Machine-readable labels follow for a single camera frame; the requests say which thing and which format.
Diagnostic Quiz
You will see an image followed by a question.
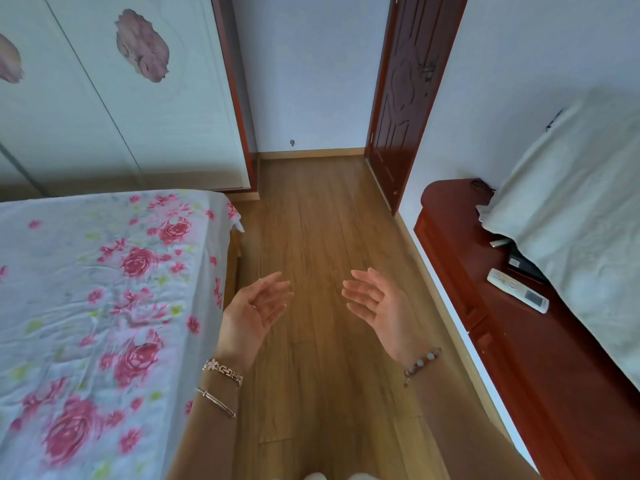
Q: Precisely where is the person's right hand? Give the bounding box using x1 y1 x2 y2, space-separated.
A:
341 267 430 368

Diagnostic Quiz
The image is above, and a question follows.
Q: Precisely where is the person's left hand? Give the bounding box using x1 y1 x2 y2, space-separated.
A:
215 271 295 373

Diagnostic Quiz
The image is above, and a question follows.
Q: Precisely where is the wooden bed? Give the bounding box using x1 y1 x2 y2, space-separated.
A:
0 188 246 480

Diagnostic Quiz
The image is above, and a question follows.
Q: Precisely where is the white sliding-door wardrobe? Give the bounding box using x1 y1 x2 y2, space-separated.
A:
0 0 259 203

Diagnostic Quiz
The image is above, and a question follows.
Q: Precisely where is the person's left forearm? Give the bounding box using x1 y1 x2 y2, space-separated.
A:
167 357 246 480

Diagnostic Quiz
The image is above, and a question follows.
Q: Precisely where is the person's right forearm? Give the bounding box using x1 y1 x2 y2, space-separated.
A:
402 347 543 480

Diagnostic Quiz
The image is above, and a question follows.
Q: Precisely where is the thin silver bangle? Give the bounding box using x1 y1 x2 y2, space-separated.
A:
195 387 237 419

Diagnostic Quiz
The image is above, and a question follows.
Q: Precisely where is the white remote control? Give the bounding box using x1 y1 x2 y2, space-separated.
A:
486 268 550 315

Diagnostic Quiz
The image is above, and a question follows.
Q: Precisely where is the cream cloth-covered television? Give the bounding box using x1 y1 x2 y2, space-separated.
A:
475 87 640 391

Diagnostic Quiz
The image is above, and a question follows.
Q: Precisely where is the dark wooden door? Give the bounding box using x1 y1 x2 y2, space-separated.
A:
365 0 470 217

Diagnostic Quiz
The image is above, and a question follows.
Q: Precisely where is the gold flower link bracelet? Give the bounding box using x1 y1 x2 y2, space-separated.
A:
201 358 245 387

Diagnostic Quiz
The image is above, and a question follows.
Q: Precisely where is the pastel beaded bracelet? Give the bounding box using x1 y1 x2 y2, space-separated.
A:
403 347 444 388

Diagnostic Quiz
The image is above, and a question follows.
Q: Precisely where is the red-brown wall shelf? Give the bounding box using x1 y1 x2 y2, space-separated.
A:
413 178 640 480

